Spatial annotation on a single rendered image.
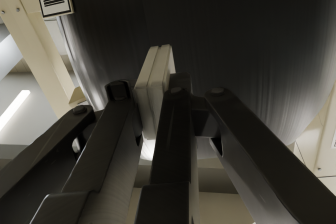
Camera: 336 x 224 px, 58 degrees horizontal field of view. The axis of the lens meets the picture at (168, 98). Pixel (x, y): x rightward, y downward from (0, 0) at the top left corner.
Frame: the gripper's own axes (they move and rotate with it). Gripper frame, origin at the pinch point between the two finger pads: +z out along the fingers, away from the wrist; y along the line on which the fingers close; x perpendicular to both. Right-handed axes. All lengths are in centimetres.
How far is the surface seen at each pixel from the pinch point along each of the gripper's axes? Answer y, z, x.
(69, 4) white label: -8.6, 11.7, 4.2
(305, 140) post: 26, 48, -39
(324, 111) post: 26, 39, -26
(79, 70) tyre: -10.5, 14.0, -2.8
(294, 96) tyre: 11.6, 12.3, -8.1
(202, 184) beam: -9, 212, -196
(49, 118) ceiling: -217, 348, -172
